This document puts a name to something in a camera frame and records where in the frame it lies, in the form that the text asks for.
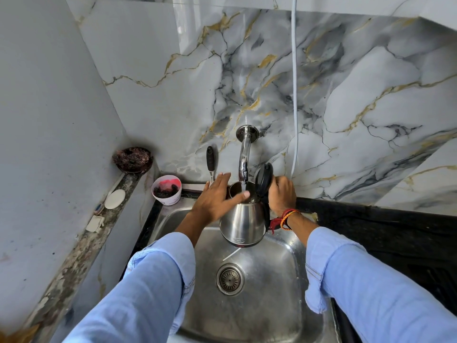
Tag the person's left hand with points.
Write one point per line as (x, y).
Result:
(210, 203)

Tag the person's right hand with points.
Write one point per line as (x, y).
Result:
(282, 196)

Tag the person's left thumb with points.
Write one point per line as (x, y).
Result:
(240, 198)

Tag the person's right fingers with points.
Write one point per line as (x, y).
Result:
(279, 182)

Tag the steel electric kettle black lid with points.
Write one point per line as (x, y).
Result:
(242, 219)

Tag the person's right forearm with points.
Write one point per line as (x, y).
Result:
(375, 292)

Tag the person's left forearm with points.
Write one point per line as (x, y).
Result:
(150, 289)

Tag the red orange thread wristband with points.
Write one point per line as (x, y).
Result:
(286, 216)

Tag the thin white stick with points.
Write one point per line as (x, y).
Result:
(231, 255)

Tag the white plastic cup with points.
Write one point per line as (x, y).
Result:
(171, 200)

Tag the dark scouring pad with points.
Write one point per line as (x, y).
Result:
(166, 191)

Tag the round metal sink strainer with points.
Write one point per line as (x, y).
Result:
(230, 279)

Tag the brown bowl with steel scrubber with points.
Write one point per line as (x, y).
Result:
(132, 159)

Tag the stainless steel sink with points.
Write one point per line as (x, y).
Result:
(264, 310)

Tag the white oval soap bar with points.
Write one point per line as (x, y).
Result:
(115, 199)

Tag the small colourful tube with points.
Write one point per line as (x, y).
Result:
(99, 209)

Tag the small white plastic piece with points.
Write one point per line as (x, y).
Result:
(94, 224)

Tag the chrome wall faucet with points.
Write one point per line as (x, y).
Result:
(244, 153)

